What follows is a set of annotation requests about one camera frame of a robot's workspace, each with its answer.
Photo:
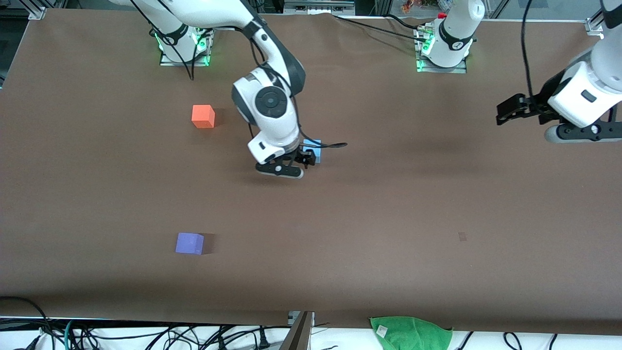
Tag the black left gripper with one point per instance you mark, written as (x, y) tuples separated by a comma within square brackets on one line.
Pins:
[(537, 106)]

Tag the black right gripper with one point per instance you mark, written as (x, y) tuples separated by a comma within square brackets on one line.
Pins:
[(301, 156)]

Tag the blue foam block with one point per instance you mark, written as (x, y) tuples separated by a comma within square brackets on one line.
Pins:
[(315, 145)]

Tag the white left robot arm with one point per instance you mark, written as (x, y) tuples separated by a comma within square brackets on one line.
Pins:
[(583, 92)]

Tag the orange foam block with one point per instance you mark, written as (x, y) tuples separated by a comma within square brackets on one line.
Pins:
[(202, 116)]

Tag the purple foam block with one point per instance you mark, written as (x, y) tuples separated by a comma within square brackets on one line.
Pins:
[(188, 243)]

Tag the brown paper table cover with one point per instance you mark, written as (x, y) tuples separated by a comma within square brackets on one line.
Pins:
[(340, 218)]

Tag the colourful background object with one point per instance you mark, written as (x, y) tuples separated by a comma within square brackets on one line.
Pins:
[(412, 6)]

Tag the green microfibre cloth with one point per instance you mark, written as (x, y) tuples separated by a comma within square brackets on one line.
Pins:
[(413, 335)]

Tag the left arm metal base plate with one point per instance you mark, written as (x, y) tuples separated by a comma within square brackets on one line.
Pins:
[(457, 70)]

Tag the aluminium corner bracket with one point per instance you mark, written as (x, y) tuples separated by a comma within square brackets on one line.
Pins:
[(594, 25), (38, 13)]

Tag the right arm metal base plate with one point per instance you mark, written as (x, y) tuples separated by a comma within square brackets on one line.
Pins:
[(194, 63)]

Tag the grey metal post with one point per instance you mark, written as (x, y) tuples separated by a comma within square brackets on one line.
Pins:
[(299, 335)]

